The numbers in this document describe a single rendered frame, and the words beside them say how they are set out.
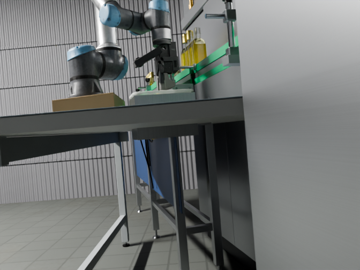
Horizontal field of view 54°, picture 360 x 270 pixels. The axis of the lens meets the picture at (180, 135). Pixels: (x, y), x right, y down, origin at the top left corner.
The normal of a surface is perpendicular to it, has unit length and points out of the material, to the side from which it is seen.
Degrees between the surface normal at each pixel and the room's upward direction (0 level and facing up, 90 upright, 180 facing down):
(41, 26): 90
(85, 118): 90
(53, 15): 90
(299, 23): 90
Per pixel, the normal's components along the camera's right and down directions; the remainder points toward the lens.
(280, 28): -0.97, 0.08
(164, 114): -0.03, 0.02
